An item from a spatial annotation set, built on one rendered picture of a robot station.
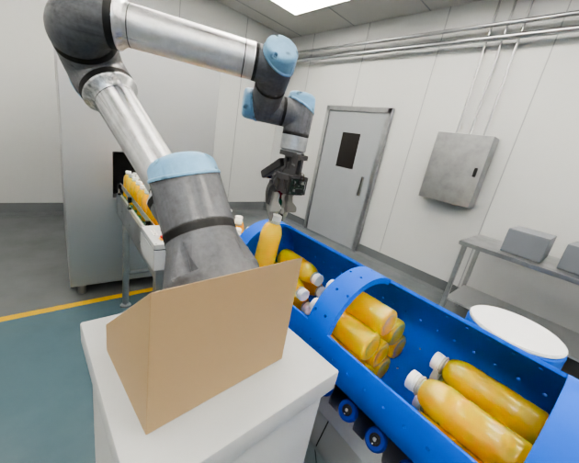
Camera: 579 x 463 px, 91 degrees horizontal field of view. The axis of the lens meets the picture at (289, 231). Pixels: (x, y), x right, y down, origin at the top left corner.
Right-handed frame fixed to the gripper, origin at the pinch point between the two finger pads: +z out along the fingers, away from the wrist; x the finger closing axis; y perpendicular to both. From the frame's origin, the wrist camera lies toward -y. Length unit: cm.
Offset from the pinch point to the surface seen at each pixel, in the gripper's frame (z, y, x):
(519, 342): 23, 59, 58
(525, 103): -109, -45, 336
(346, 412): 31, 44, -5
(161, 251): 21.2, -26.2, -25.7
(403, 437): 22, 57, -8
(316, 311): 13.0, 31.2, -7.3
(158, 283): 38, -34, -24
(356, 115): -83, -254, 317
